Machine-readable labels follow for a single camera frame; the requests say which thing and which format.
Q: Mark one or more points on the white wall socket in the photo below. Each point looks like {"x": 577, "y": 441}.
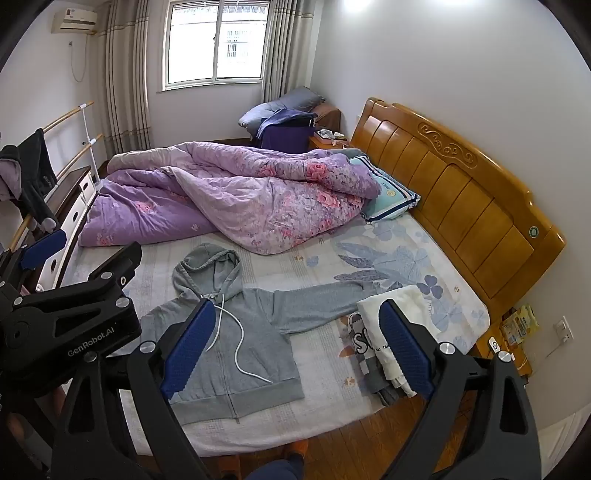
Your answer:
{"x": 563, "y": 328}

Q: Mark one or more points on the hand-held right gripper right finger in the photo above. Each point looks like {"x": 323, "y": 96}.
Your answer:
{"x": 406, "y": 350}

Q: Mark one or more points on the striped beige curtain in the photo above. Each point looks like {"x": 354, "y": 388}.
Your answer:
{"x": 284, "y": 46}
{"x": 127, "y": 78}

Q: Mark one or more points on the wooden bed headboard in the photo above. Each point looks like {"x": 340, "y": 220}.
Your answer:
{"x": 461, "y": 198}

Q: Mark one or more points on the yellow packet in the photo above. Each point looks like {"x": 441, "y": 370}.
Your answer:
{"x": 521, "y": 323}

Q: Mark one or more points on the floral white bed sheet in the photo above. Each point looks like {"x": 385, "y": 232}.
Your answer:
{"x": 323, "y": 267}

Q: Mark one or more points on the purple floral quilt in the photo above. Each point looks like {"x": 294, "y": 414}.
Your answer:
{"x": 240, "y": 198}

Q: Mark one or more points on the purple storage box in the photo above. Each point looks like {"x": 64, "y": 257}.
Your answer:
{"x": 286, "y": 138}

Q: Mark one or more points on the grey printed folded shirt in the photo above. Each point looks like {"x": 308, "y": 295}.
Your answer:
{"x": 364, "y": 350}

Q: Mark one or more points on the blue cloth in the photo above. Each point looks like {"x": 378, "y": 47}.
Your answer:
{"x": 281, "y": 117}

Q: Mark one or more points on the window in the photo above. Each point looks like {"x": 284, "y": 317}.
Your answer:
{"x": 214, "y": 41}

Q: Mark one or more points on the wooden bar clothes rack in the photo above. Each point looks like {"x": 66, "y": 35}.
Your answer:
{"x": 69, "y": 115}

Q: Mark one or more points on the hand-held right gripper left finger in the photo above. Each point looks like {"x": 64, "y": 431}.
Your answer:
{"x": 189, "y": 346}

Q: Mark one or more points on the grey zip hoodie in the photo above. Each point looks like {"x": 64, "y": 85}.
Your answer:
{"x": 258, "y": 323}

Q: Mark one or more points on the orange slipper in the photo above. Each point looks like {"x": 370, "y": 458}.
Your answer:
{"x": 298, "y": 448}
{"x": 228, "y": 466}

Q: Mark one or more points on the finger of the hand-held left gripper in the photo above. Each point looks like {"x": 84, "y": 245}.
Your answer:
{"x": 44, "y": 249}
{"x": 115, "y": 263}

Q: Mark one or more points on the person's dark trouser leg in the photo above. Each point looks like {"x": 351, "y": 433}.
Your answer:
{"x": 272, "y": 470}

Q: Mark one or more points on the white air conditioner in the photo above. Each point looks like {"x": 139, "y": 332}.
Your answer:
{"x": 76, "y": 21}

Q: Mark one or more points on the white drawer cabinet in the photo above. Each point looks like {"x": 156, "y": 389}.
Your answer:
{"x": 76, "y": 203}

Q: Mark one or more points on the white folded cloth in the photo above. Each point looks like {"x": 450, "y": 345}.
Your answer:
{"x": 369, "y": 314}

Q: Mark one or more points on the light purple garment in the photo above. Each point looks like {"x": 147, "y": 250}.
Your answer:
{"x": 9, "y": 180}

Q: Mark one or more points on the teal bordered pillow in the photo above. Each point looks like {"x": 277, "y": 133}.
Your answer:
{"x": 392, "y": 194}

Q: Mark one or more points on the dark garment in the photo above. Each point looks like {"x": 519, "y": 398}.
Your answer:
{"x": 34, "y": 170}

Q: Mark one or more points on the brown covered chair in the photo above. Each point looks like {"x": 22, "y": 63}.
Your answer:
{"x": 330, "y": 117}

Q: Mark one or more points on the wooden nightstand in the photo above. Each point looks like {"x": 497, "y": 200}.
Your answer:
{"x": 512, "y": 355}
{"x": 330, "y": 141}

